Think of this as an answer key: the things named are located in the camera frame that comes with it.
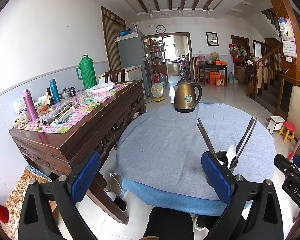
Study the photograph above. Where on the blue table cover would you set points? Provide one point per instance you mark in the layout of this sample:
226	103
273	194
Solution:
165	202

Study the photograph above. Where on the framed wall picture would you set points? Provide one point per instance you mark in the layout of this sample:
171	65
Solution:
212	38

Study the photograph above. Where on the brown speckled mat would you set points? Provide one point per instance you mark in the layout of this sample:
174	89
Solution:
15	197

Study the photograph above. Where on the dark wooden chopstick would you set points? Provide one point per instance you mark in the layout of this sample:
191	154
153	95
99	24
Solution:
247	136
206	133
245	133
205	138

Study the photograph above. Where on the dark wooden dining table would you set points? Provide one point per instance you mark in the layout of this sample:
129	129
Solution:
212	67

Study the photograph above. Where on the grey tablecloth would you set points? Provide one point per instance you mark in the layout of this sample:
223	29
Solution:
165	150

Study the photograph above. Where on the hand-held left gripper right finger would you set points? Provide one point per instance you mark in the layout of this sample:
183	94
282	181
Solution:
216	177

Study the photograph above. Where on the small white stool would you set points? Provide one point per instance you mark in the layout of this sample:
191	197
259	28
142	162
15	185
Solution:
275	123

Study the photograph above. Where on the orange cardboard box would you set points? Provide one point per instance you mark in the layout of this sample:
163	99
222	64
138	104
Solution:
214	77
221	82

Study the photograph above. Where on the pendant ceiling lamp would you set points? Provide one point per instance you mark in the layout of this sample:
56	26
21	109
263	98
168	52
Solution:
180	12
150	13
208	11

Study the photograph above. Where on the person's black trouser leg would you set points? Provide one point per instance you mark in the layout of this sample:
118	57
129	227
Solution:
167	225

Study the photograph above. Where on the black and white shoe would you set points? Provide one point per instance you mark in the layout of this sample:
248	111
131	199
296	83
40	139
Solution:
117	200

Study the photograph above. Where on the grey refrigerator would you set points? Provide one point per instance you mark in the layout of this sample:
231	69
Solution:
130	52

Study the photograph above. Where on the teal flask bottle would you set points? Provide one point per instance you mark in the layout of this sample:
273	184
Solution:
55	92

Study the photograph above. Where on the green thermos jug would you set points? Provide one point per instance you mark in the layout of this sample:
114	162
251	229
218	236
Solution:
87	72

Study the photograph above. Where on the brass electric kettle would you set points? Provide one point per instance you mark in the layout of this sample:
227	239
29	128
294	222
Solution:
186	97

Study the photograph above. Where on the beige upright panel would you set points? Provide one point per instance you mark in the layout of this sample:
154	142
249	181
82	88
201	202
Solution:
298	105

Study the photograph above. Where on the small steel pot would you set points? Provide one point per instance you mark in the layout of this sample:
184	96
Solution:
65	93

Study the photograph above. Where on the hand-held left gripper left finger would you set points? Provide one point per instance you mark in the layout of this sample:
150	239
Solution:
85	177

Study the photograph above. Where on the dark glass jar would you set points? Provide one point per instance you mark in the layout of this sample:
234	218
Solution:
72	92

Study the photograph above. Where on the white chest freezer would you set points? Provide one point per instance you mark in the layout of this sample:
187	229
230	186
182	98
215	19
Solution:
132	73

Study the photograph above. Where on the red round stool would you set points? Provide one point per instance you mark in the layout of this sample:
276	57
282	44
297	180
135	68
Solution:
288	127

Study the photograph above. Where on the yellow fan heater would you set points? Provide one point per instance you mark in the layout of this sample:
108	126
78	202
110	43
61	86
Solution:
157	91

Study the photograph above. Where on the wall calendar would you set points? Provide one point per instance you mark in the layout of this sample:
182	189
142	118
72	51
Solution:
288	43

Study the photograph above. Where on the wooden high-back chair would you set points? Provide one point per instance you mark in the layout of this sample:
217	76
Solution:
115	76

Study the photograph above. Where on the brown curtain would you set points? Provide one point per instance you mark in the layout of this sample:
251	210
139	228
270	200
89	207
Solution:
113	37

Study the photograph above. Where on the dark utensil cup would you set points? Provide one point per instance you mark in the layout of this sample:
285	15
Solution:
221	155

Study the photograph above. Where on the white ceramic spoon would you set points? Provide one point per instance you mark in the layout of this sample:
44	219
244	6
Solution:
231	152

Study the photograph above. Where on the clear plastic bag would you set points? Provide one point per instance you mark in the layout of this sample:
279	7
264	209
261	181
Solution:
102	87

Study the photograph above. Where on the pink checkered table cloth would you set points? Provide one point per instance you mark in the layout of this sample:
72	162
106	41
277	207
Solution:
90	107

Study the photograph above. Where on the red round object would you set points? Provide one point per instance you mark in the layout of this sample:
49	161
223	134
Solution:
1	213

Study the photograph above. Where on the bundle of utensils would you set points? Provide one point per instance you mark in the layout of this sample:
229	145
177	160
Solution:
61	113

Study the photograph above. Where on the carved wooden sideboard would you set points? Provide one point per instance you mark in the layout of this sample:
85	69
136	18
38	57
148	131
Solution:
72	142

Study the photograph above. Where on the purple flask bottle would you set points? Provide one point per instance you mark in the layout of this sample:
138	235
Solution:
31	107

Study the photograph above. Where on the wooden staircase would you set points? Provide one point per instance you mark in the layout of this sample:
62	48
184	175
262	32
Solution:
272	62

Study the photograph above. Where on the round wall clock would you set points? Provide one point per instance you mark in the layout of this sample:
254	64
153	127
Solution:
160	29

